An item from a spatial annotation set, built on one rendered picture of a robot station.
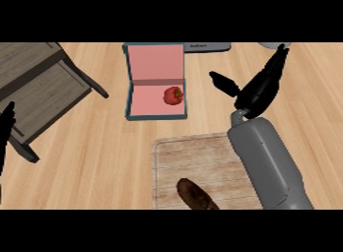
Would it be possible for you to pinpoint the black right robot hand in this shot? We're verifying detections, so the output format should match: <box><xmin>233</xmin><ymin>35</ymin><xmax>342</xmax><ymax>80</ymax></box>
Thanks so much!
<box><xmin>209</xmin><ymin>43</ymin><xmax>292</xmax><ymax>120</ymax></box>

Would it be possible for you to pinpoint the grey-brown wooden cabinet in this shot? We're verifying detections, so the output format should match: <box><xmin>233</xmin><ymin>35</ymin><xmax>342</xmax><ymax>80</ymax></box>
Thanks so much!
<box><xmin>0</xmin><ymin>42</ymin><xmax>111</xmax><ymax>164</ymax></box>

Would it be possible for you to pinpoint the pale grey round object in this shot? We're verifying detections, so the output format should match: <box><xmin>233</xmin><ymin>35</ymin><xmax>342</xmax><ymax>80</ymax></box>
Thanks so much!
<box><xmin>258</xmin><ymin>42</ymin><xmax>295</xmax><ymax>50</ymax></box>

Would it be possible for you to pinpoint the grey flat appliance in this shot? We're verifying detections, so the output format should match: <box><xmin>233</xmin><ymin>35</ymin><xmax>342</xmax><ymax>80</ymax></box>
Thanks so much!
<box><xmin>184</xmin><ymin>42</ymin><xmax>233</xmax><ymax>54</ymax></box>

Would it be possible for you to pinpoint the pink open box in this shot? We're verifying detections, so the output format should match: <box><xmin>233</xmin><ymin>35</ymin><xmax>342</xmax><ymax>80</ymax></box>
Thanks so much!
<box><xmin>123</xmin><ymin>42</ymin><xmax>190</xmax><ymax>122</ymax></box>

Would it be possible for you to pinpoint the pale wooden cutting board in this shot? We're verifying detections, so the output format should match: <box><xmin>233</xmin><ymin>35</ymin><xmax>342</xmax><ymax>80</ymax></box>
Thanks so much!
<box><xmin>151</xmin><ymin>132</ymin><xmax>265</xmax><ymax>211</ymax></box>

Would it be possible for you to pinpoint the dark brown oblong vegetable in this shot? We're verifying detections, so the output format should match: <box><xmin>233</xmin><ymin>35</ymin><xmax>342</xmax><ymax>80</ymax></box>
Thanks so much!
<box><xmin>176</xmin><ymin>177</ymin><xmax>221</xmax><ymax>211</ymax></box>

